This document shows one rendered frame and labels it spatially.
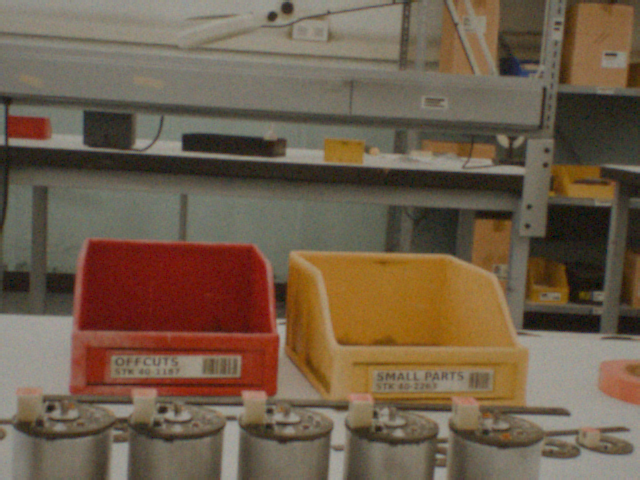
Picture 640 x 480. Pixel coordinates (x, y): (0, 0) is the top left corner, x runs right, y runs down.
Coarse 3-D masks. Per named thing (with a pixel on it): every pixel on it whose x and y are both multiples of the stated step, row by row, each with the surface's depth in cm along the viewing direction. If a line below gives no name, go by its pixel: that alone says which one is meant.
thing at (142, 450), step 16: (176, 416) 27; (224, 432) 27; (128, 448) 27; (144, 448) 26; (160, 448) 26; (176, 448) 26; (192, 448) 26; (208, 448) 26; (128, 464) 27; (144, 464) 26; (160, 464) 26; (176, 464) 26; (192, 464) 26; (208, 464) 26
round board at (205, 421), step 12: (156, 408) 28; (168, 408) 28; (192, 408) 28; (204, 408) 28; (132, 420) 27; (156, 420) 26; (192, 420) 27; (204, 420) 27; (216, 420) 27; (144, 432) 26; (156, 432) 26; (168, 432) 26; (180, 432) 26; (192, 432) 26; (204, 432) 26; (216, 432) 27
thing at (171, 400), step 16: (48, 400) 28; (64, 400) 28; (80, 400) 28; (96, 400) 28; (112, 400) 28; (128, 400) 28; (160, 400) 29; (176, 400) 29; (192, 400) 29; (208, 400) 29; (224, 400) 29; (240, 400) 29; (272, 400) 29; (288, 400) 29; (304, 400) 29; (320, 400) 29; (336, 400) 30
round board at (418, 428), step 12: (348, 420) 28; (408, 420) 28; (420, 420) 28; (432, 420) 28; (360, 432) 27; (372, 432) 27; (384, 432) 27; (408, 432) 27; (420, 432) 27; (432, 432) 27
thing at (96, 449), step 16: (64, 416) 27; (16, 432) 26; (112, 432) 27; (16, 448) 26; (32, 448) 26; (48, 448) 26; (64, 448) 26; (80, 448) 26; (96, 448) 26; (16, 464) 26; (32, 464) 26; (48, 464) 26; (64, 464) 26; (80, 464) 26; (96, 464) 26
